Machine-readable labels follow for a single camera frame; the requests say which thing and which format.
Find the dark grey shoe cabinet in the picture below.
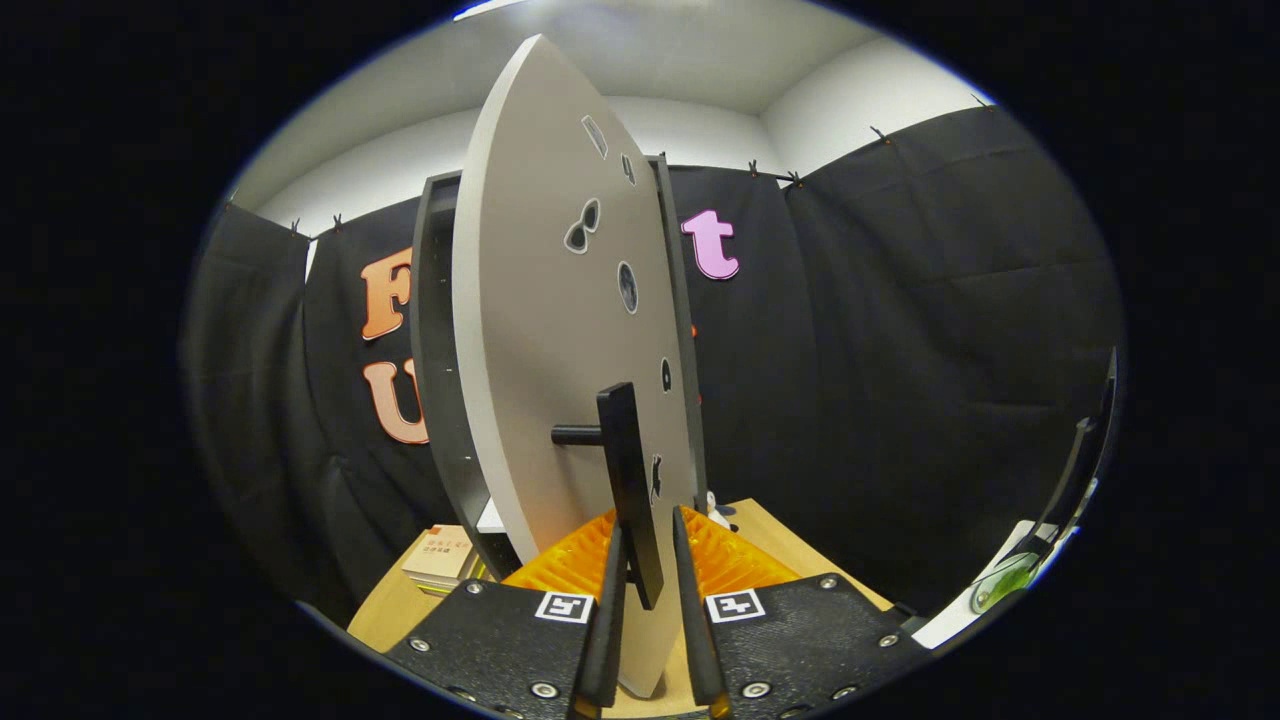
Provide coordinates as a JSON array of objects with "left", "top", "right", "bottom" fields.
[{"left": 410, "top": 153, "right": 711, "bottom": 581}]

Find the white flat object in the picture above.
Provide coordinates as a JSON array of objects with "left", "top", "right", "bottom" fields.
[{"left": 912, "top": 520, "right": 1081, "bottom": 651}]

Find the green round object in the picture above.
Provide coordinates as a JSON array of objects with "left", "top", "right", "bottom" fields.
[{"left": 968, "top": 552, "right": 1041, "bottom": 613}]

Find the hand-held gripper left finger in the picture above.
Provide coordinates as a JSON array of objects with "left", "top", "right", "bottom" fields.
[{"left": 385, "top": 508, "right": 629, "bottom": 720}]

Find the white shoe cabinet door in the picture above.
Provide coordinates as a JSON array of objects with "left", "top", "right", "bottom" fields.
[{"left": 452, "top": 33, "right": 701, "bottom": 699}]

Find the black backdrop cloth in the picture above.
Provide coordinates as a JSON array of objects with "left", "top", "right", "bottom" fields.
[{"left": 180, "top": 105, "right": 1126, "bottom": 626}]

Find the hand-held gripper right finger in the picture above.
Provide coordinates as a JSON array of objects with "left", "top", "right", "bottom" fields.
[{"left": 672, "top": 505, "right": 926, "bottom": 720}]

